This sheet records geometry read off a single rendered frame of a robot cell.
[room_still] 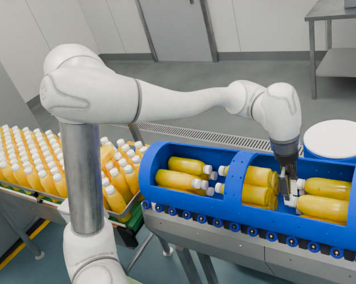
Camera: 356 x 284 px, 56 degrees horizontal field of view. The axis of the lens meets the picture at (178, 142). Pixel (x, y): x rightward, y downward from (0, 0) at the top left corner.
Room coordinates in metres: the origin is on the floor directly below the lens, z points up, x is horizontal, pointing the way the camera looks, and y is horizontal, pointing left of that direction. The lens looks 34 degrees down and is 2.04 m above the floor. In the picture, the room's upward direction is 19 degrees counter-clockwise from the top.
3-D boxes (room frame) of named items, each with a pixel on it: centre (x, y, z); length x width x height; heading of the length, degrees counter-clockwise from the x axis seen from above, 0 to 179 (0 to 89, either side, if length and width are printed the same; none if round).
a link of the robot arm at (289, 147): (0.79, -0.31, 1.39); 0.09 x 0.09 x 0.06
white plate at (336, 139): (1.12, -0.68, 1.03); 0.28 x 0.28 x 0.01
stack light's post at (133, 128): (1.78, 0.23, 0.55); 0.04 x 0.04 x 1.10; 50
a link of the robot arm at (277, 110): (0.81, -0.31, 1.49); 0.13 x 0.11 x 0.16; 17
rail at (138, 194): (1.31, 0.23, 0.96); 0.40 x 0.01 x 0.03; 140
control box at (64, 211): (1.17, 0.51, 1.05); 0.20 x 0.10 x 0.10; 50
